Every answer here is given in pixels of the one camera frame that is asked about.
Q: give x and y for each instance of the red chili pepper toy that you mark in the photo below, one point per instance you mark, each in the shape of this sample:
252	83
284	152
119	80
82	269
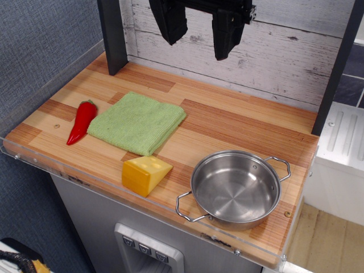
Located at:
86	112

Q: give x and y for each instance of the yellow object at corner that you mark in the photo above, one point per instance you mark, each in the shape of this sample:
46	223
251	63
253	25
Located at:
40	267

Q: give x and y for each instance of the grey toy cabinet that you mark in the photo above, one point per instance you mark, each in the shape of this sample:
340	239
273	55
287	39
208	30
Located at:
96	218

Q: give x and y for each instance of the dark grey right post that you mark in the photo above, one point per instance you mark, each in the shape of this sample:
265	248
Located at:
352	28

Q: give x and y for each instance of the green towel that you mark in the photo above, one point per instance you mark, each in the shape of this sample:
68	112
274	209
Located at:
137	123

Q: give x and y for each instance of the silver dispenser panel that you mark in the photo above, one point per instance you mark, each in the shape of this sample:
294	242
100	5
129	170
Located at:
142	250

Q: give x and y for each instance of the white toy sink counter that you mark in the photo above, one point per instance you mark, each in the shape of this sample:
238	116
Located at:
335	181

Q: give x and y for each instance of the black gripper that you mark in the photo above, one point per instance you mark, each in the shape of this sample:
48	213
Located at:
229	18

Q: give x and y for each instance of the stainless steel pot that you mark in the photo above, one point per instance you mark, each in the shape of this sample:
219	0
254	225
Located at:
235	190

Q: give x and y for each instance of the yellow cheese wedge toy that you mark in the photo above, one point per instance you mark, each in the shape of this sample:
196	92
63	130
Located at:
143	174

